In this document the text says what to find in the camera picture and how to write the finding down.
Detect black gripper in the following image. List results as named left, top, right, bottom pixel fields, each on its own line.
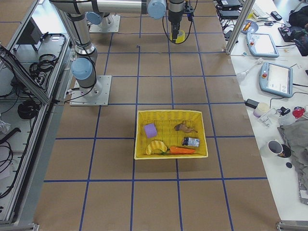
left=168, top=10, right=185, bottom=42

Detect yellow tape roll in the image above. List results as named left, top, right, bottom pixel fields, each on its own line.
left=169, top=30, right=185, bottom=44

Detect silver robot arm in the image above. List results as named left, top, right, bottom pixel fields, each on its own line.
left=50, top=0, right=167, bottom=96
left=86, top=0, right=194, bottom=44

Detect blue bowl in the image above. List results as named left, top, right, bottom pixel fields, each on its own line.
left=241, top=20, right=259, bottom=34

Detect far teach pendant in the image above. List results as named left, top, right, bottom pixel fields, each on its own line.
left=246, top=32, right=280, bottom=58

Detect teach pendant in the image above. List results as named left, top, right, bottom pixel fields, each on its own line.
left=246, top=32, right=280, bottom=58
left=259, top=62, right=293, bottom=98

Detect brown toy animal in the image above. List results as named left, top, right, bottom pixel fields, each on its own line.
left=174, top=121, right=198, bottom=133

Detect black power adapter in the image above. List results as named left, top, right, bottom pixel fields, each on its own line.
left=244, top=99, right=259, bottom=109

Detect purple foam block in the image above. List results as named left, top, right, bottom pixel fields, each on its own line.
left=144, top=123, right=157, bottom=139

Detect yellow plastic basket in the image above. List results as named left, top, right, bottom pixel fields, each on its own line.
left=134, top=110, right=208, bottom=160

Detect near teach pendant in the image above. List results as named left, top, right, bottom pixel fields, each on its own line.
left=259, top=62, right=293, bottom=98

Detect lavender white cup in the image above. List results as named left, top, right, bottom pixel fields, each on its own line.
left=253, top=103, right=270, bottom=117

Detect yellow toy banana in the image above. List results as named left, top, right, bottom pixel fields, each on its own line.
left=146, top=141, right=167, bottom=155

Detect orange toy carrot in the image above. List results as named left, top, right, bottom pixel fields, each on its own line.
left=161, top=146, right=195, bottom=154

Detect black monitor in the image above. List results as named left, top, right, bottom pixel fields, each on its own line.
left=14, top=17, right=43, bottom=51

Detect red round object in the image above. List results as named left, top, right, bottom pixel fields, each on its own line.
left=292, top=106, right=306, bottom=119

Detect white mug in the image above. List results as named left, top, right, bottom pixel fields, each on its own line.
left=265, top=140, right=283, bottom=156

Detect grey cloth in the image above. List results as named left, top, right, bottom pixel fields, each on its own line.
left=277, top=120, right=308, bottom=205

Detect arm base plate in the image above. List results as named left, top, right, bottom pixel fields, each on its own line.
left=87, top=14, right=121, bottom=34
left=69, top=75, right=112, bottom=106

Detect aluminium frame post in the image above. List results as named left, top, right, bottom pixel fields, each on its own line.
left=225, top=0, right=255, bottom=55

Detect coiled black cable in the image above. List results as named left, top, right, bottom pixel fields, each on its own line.
left=17, top=98, right=39, bottom=120

